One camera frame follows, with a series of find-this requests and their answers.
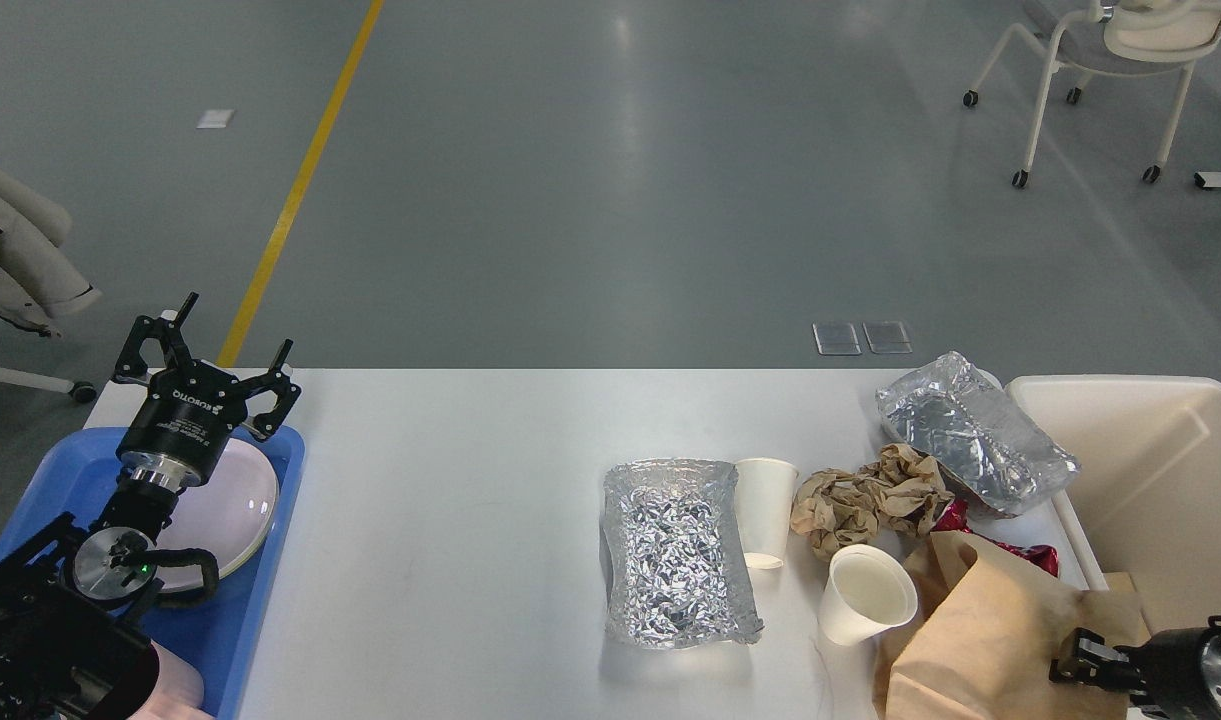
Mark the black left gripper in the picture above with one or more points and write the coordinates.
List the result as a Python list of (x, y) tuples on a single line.
[(182, 420)]

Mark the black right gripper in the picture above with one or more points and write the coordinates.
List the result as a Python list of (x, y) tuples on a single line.
[(1180, 670)]

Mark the brown paper bag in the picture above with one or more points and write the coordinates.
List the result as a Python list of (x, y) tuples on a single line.
[(988, 626)]

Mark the pink plate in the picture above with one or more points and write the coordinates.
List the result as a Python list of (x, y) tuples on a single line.
[(235, 506)]

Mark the white paper cup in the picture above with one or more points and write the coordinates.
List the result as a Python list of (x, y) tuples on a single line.
[(763, 499), (868, 592)]

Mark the foil bag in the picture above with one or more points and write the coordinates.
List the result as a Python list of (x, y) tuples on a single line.
[(1003, 461)]

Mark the pink mug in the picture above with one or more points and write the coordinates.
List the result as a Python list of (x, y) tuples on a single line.
[(178, 691)]

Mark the foil tray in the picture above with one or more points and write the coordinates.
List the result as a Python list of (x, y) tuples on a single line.
[(678, 578)]

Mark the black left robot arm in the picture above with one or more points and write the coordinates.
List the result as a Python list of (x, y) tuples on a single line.
[(72, 598)]

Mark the white chair with jacket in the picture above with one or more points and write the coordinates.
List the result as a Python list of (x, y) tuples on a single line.
[(80, 391)]

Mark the blue plastic tray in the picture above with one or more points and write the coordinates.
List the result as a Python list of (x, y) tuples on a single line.
[(219, 637)]

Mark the light green plate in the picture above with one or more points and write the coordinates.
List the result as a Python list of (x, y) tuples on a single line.
[(230, 561)]

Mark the cream plastic bin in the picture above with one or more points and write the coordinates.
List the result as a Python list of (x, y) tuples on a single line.
[(1146, 506)]

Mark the crushed red can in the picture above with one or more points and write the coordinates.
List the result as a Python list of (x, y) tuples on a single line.
[(954, 518)]

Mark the white paper on floor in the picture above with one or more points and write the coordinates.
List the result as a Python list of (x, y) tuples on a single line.
[(215, 118)]

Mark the crumpled brown paper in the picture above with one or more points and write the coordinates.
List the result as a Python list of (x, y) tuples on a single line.
[(902, 490)]

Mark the lying white paper cup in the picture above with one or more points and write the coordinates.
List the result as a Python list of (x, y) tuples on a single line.
[(763, 499)]

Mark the floor outlet plate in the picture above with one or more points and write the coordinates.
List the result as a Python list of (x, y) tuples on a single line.
[(887, 337), (837, 339)]

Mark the white rolling chair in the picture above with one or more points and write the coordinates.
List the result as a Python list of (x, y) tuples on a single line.
[(1132, 39)]

